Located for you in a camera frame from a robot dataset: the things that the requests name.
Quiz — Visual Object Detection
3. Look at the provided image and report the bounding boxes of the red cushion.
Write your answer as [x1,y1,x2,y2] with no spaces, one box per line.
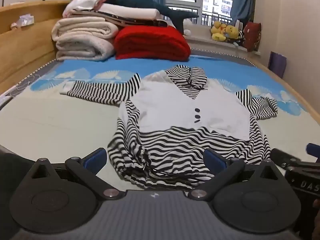
[242,22,262,52]

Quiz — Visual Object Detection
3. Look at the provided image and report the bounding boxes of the dark patterned folded cloth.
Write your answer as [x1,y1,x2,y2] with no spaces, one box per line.
[105,14,168,28]

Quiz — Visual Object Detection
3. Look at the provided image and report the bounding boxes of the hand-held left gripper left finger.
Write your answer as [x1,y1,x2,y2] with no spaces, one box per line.
[25,147,125,202]

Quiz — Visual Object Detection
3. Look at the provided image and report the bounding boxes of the red folded blanket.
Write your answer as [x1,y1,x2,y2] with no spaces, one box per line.
[114,26,192,62]

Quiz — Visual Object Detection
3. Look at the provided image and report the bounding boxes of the teal trousers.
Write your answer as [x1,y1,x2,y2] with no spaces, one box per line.
[105,0,200,30]

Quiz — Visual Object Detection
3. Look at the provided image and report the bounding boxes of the yellow plush toy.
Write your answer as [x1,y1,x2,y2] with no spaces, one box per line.
[224,25,240,40]
[210,21,227,42]

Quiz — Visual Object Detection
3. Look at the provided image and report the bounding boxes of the white cable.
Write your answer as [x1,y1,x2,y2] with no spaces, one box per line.
[7,82,33,97]

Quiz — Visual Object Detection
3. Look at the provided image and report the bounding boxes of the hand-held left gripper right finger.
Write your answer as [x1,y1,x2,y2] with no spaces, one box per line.
[186,148,288,202]

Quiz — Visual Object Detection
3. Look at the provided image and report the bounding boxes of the window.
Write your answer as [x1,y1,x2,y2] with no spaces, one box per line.
[165,0,237,27]

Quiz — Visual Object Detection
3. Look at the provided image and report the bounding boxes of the cream folded blanket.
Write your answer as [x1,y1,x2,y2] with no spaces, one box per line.
[51,17,119,61]

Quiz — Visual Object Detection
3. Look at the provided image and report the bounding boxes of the blue white printed bed mat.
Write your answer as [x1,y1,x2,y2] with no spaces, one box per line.
[0,48,314,188]

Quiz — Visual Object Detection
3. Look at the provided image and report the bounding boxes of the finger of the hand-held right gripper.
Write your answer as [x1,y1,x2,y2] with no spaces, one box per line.
[307,143,320,158]
[271,148,302,168]

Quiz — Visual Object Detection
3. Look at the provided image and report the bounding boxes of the purple board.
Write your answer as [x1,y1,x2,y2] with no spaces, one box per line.
[267,51,287,78]

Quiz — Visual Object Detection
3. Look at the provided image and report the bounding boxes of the pink white cloth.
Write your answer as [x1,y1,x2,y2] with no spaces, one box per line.
[62,0,109,18]

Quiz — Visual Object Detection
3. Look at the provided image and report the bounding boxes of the black white striped hooded shirt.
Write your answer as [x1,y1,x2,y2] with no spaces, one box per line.
[60,65,278,189]

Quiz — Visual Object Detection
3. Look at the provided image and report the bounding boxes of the tissue packet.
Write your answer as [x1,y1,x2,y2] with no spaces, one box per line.
[19,15,35,27]

